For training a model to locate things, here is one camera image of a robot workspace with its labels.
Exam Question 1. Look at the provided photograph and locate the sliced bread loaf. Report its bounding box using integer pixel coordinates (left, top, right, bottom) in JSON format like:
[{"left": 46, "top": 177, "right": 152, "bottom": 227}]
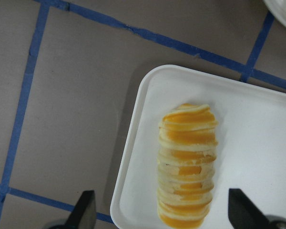
[{"left": 157, "top": 104, "right": 218, "bottom": 229}]

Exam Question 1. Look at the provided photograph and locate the shallow beige dish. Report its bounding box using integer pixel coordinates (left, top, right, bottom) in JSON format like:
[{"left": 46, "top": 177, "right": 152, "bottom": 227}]
[{"left": 263, "top": 0, "right": 286, "bottom": 27}]

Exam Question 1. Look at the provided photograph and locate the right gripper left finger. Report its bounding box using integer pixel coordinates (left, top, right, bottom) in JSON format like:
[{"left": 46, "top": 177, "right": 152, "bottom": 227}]
[{"left": 65, "top": 190, "right": 96, "bottom": 229}]

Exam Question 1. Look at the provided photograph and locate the white rectangular tray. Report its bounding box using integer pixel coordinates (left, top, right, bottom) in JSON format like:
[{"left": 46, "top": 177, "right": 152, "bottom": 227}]
[{"left": 110, "top": 65, "right": 286, "bottom": 229}]

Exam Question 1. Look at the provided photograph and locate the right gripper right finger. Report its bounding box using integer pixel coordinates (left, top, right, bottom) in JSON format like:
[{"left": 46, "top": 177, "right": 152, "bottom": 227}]
[{"left": 228, "top": 188, "right": 286, "bottom": 229}]

